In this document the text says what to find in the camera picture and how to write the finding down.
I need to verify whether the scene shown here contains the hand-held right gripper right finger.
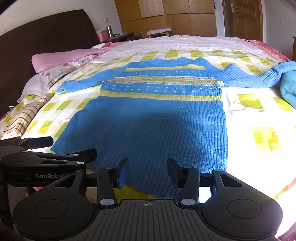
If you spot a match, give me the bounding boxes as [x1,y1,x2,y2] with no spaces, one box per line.
[167,158,243,207]

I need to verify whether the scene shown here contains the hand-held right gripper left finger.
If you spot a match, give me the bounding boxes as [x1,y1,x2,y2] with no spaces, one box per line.
[53,159,129,207]

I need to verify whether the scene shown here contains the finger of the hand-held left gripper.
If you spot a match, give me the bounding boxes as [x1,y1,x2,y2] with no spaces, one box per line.
[28,148,97,172]
[21,136,54,151]

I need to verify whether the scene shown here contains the blue striped knit sweater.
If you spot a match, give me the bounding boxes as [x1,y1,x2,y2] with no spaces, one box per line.
[51,57,296,202]

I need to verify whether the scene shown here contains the beige brown striped sweater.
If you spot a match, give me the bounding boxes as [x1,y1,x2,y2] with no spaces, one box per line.
[1,93,55,140]

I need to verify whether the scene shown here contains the grey pillow with hearts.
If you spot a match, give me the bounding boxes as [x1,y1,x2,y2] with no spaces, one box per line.
[17,59,93,102]

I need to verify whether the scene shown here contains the pink pillow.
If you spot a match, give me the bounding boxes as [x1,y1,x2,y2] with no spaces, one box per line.
[32,48,104,73]

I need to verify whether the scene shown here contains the yellow checked bed sheet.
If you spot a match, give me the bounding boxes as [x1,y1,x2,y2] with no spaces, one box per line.
[0,49,296,209]

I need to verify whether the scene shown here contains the dark wooden headboard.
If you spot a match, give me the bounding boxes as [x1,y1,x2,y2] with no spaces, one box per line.
[0,9,100,116]

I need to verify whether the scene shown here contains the pink storage box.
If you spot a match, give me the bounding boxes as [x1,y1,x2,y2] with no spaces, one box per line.
[96,30,109,42]

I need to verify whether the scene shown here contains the dark wooden nightstand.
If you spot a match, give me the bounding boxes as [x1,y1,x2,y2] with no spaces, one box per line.
[102,32,142,43]

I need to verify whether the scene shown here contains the white floral bed sheet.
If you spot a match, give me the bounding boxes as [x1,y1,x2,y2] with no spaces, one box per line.
[99,35,262,63]

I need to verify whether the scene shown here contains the stool with white cloth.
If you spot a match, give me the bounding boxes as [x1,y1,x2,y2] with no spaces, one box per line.
[146,27,172,38]

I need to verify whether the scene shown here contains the teal fleece blanket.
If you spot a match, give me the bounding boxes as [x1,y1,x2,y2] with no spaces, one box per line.
[279,69,296,109]

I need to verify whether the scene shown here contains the pink floral bed cover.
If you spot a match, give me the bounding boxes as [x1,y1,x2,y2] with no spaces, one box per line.
[240,38,291,62]

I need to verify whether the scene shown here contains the wooden wardrobe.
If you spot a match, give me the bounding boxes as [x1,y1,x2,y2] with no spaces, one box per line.
[114,0,218,38]

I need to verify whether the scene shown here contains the wooden door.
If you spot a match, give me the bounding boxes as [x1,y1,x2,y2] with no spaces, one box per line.
[221,0,264,42]

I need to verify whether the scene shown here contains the white cable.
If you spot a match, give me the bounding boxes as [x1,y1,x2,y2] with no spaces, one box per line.
[6,105,18,117]

